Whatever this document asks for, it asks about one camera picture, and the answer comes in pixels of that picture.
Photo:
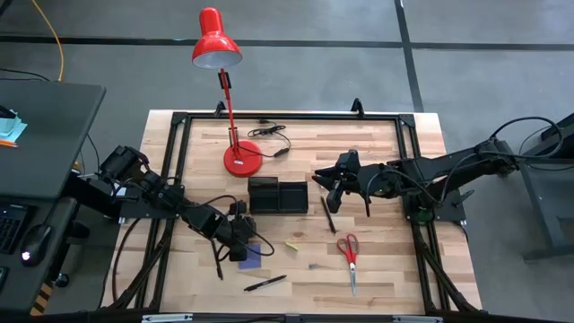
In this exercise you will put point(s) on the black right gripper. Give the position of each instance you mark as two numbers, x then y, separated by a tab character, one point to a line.
352	177

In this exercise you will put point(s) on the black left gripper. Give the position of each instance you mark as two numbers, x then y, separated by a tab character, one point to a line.
237	229

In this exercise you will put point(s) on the purple sticky note pad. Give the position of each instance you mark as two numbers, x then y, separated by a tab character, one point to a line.
254	261

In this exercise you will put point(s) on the thin black pen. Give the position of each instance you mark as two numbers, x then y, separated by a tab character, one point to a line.
327	214

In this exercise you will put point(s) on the black desk organizer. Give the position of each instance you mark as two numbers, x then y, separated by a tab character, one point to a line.
293	197

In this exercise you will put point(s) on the yellow sticky note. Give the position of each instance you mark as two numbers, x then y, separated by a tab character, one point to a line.
292	246

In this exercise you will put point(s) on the black marker with clip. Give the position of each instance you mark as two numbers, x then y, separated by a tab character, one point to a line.
264	283

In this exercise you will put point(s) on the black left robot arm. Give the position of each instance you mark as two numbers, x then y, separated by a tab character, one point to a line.
202	220

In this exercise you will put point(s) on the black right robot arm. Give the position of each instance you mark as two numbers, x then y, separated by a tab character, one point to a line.
430	168

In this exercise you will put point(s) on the red desk lamp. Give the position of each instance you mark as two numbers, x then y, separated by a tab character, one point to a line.
242	163

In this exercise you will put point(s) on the black caster wheel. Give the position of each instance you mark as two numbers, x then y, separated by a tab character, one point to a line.
61	281

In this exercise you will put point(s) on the black computer mouse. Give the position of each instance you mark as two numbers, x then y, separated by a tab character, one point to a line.
38	242

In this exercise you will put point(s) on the dark grey metal stand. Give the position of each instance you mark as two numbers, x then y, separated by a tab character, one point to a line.
542	211

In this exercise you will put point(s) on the dark grey desk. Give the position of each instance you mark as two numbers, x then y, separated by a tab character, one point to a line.
45	134

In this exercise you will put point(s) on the black keyboard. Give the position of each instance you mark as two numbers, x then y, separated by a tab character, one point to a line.
11	229

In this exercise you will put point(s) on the orange pencil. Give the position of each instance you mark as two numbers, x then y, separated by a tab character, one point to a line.
9	144

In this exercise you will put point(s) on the teal paper stack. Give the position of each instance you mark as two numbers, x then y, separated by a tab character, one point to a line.
11	130

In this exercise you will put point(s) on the small black object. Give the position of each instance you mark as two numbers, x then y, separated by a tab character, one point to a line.
5	112

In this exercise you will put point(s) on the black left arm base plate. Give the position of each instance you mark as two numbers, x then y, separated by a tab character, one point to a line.
134	214

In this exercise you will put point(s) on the silver metal bracket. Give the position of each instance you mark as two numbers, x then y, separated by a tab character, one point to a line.
417	320
167	318

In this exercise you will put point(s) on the black metal table frame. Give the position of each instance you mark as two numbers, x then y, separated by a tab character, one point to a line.
202	116

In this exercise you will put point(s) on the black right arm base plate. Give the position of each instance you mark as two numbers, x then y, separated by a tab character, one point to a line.
450	211

